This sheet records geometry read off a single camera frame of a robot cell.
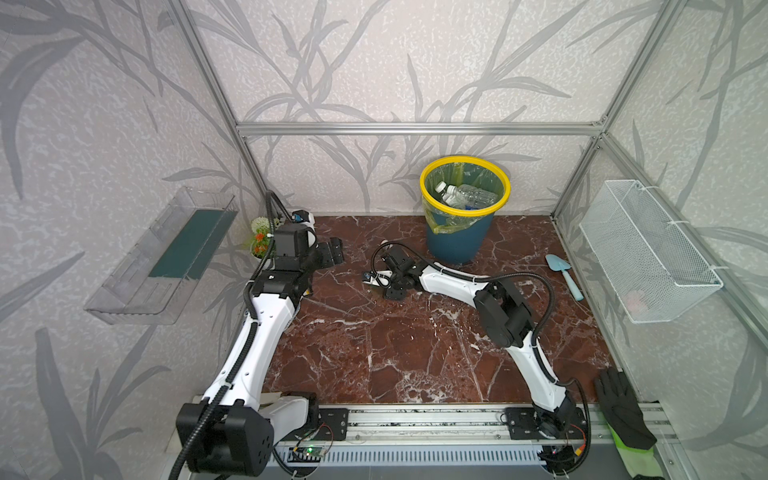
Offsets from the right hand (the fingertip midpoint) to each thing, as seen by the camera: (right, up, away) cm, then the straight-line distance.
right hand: (389, 270), depth 100 cm
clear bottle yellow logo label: (+20, +25, 0) cm, 32 cm away
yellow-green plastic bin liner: (+23, +33, +1) cm, 40 cm away
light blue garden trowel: (+60, +2, +4) cm, 60 cm away
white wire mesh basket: (+59, +5, -36) cm, 69 cm away
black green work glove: (+61, -37, -28) cm, 77 cm away
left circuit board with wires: (-17, -40, -29) cm, 52 cm away
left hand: (-14, +12, -22) cm, 29 cm away
